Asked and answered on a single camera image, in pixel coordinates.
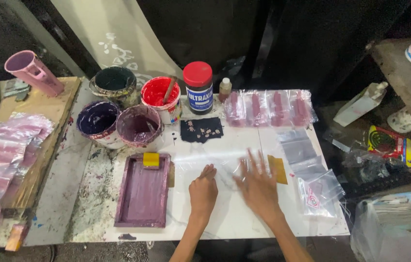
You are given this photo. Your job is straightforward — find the colourful printed packet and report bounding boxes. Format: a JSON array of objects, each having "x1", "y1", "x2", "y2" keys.
[{"x1": 367, "y1": 125, "x2": 411, "y2": 168}]

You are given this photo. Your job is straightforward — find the clear plastic bag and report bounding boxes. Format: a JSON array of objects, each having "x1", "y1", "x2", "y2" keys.
[{"x1": 176, "y1": 146, "x2": 276, "y2": 190}]

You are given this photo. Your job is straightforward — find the mauve paint bucket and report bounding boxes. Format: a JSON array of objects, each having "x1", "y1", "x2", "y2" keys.
[{"x1": 116, "y1": 104, "x2": 164, "y2": 152}]

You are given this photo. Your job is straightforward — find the black paint bucket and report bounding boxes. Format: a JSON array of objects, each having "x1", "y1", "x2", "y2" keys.
[{"x1": 89, "y1": 66, "x2": 138, "y2": 108}]

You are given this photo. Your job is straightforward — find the wooden shelf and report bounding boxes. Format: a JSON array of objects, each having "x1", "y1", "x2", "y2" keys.
[{"x1": 367, "y1": 38, "x2": 411, "y2": 148}]

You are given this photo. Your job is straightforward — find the dark purple paint bucket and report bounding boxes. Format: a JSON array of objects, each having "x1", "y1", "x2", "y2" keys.
[{"x1": 76, "y1": 100, "x2": 124, "y2": 150}]

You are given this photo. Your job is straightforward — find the pink plastic mug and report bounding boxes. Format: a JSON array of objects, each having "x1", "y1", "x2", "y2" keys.
[{"x1": 4, "y1": 50, "x2": 65, "y2": 97}]

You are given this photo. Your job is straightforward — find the crumpled clear plastic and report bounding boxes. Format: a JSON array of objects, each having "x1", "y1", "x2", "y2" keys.
[{"x1": 341, "y1": 148, "x2": 392, "y2": 183}]

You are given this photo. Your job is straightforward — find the purple screen printing frame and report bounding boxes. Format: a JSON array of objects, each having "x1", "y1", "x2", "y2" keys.
[{"x1": 114, "y1": 153, "x2": 172, "y2": 229}]

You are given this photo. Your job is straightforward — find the stained white lid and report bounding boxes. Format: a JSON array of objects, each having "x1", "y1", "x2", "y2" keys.
[{"x1": 387, "y1": 107, "x2": 411, "y2": 134}]

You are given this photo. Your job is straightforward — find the white plastic bottle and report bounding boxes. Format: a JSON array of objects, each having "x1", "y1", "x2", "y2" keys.
[{"x1": 333, "y1": 81, "x2": 389, "y2": 127}]

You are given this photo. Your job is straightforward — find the dark jar with red lid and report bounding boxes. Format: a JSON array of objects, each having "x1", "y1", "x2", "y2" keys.
[{"x1": 183, "y1": 61, "x2": 214, "y2": 116}]

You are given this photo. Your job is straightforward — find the stack of clear plastic bags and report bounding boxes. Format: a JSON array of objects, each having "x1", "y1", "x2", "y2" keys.
[{"x1": 277, "y1": 129, "x2": 346, "y2": 219}]

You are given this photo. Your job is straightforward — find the white plastic bag with papers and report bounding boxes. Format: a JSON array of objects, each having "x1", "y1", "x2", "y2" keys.
[{"x1": 350, "y1": 189, "x2": 411, "y2": 262}]

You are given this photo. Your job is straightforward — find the brown cardboard piece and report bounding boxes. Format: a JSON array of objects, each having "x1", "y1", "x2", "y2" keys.
[{"x1": 267, "y1": 155, "x2": 289, "y2": 185}]

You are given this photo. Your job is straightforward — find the dark stained cloth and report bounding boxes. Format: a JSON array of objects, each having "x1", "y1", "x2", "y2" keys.
[{"x1": 179, "y1": 116, "x2": 224, "y2": 144}]

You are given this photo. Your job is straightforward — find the row of pink printed bags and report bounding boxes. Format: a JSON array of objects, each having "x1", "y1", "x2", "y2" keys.
[{"x1": 223, "y1": 89, "x2": 319, "y2": 128}]

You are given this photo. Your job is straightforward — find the red paint bucket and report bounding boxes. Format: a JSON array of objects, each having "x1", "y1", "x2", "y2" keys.
[{"x1": 140, "y1": 76, "x2": 183, "y2": 125}]

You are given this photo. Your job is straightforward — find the yellow squeegee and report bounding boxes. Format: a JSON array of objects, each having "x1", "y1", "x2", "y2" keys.
[{"x1": 142, "y1": 152, "x2": 160, "y2": 169}]

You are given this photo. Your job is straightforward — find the pile of pink printed bags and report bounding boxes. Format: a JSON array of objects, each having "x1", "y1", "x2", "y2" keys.
[{"x1": 0, "y1": 112, "x2": 56, "y2": 239}]

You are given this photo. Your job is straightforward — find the white translucent film sheet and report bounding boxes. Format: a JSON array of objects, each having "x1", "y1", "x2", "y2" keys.
[{"x1": 50, "y1": 0, "x2": 185, "y2": 89}]

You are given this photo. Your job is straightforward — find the person's left hand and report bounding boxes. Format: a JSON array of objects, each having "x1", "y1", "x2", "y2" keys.
[{"x1": 189, "y1": 164, "x2": 219, "y2": 220}]

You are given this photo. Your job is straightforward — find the wooden stirring stick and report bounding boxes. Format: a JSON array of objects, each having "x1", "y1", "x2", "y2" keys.
[{"x1": 162, "y1": 76, "x2": 178, "y2": 105}]

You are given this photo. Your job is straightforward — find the small brown bottle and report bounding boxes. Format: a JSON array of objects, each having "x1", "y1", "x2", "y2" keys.
[{"x1": 218, "y1": 77, "x2": 233, "y2": 103}]

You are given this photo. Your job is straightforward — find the person's right hand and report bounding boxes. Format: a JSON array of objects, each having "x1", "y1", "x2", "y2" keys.
[{"x1": 233, "y1": 148, "x2": 283, "y2": 221}]

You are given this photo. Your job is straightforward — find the grey metal scraps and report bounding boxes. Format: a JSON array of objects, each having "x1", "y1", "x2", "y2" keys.
[{"x1": 3, "y1": 78, "x2": 32, "y2": 102}]

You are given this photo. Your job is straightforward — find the wooden board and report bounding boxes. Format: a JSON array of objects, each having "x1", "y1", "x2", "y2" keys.
[{"x1": 0, "y1": 76, "x2": 82, "y2": 220}]

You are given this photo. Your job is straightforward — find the small wooden block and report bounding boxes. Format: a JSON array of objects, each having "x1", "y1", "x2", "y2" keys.
[{"x1": 5, "y1": 223, "x2": 30, "y2": 252}]

